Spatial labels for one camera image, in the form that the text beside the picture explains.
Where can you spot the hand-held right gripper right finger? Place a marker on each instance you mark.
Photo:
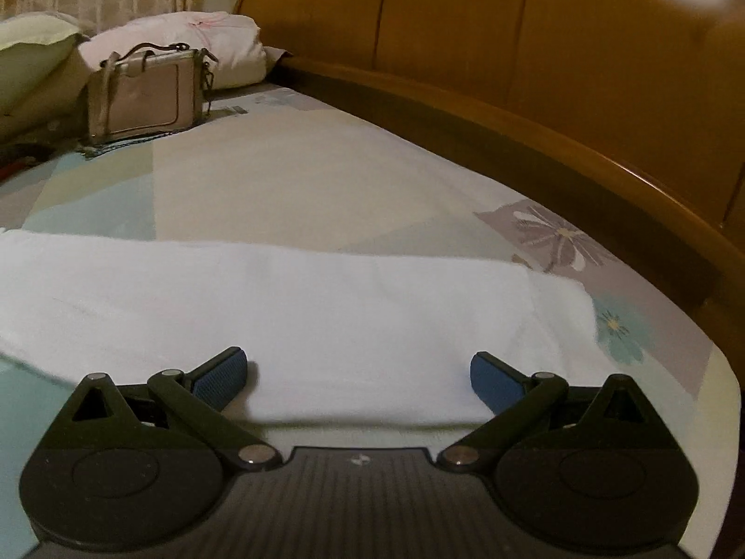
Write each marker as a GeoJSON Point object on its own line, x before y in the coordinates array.
{"type": "Point", "coordinates": [493, 385]}

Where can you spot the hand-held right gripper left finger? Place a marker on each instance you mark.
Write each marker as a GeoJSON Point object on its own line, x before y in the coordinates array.
{"type": "Point", "coordinates": [224, 381]}

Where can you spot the white printed sweatshirt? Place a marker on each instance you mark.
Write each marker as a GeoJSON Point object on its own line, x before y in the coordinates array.
{"type": "Point", "coordinates": [291, 303]}

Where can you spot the patchwork bed sheet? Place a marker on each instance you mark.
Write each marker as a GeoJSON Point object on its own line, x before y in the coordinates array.
{"type": "Point", "coordinates": [291, 174]}

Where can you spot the pink handbag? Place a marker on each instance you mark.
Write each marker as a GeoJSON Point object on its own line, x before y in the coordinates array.
{"type": "Point", "coordinates": [151, 99]}

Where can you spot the red flat item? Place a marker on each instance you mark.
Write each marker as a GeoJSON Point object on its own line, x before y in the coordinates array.
{"type": "Point", "coordinates": [9, 167]}

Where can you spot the wooden bed headboard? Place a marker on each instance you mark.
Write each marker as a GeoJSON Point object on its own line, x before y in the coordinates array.
{"type": "Point", "coordinates": [524, 58]}

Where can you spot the pink floral quilt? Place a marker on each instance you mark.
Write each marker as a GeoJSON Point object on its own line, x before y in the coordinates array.
{"type": "Point", "coordinates": [221, 46]}

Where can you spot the cream pillow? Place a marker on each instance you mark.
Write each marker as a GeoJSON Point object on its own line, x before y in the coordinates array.
{"type": "Point", "coordinates": [29, 64]}

